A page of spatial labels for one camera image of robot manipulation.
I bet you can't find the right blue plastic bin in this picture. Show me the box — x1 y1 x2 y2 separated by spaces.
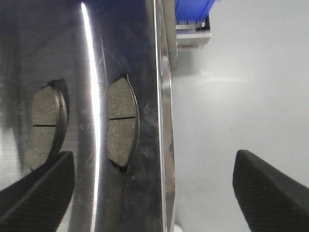
175 0 216 22

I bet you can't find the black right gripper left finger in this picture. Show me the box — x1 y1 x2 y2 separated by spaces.
0 151 74 232

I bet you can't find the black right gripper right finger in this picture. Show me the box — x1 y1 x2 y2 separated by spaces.
232 150 309 232

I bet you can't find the grey brake pad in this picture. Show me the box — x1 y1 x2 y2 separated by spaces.
25 78 70 170
106 74 140 170

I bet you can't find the stainless steel rack frame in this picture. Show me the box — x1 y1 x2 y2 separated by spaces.
153 0 211 73

